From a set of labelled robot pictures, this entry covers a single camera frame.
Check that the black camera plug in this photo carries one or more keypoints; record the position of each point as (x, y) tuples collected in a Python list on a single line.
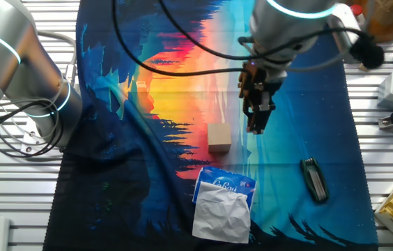
[(367, 52)]

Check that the blue tissue pack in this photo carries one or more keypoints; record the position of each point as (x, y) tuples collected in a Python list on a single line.
[(221, 216)]

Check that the colourful sunset print mat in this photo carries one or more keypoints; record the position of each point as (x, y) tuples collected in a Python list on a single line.
[(113, 174)]

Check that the pale wooden block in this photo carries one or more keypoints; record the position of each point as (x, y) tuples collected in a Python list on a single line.
[(219, 136)]

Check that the grey emergency stop button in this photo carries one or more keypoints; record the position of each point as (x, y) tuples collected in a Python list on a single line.
[(356, 9)]

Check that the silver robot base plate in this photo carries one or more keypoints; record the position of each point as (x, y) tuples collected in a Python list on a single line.
[(31, 139)]

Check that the brown cardboard box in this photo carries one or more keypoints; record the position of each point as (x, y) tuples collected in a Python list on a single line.
[(391, 21)]

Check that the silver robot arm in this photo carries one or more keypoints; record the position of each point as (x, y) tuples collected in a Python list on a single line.
[(8, 59)]

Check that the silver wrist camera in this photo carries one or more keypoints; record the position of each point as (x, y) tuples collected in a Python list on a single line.
[(343, 31)]

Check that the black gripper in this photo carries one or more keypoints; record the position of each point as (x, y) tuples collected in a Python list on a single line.
[(257, 83)]

